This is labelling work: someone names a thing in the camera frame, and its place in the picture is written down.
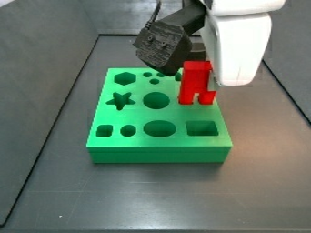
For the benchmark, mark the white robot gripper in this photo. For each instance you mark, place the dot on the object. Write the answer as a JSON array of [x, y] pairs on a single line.
[[235, 36]]

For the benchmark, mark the red double-square object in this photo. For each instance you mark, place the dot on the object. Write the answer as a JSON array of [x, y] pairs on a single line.
[[195, 83]]

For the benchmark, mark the dark grey curved block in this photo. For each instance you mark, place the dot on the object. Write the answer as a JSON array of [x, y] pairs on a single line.
[[198, 53]]

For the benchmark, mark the green shape sorter board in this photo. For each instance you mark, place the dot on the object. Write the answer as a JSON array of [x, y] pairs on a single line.
[[142, 126]]

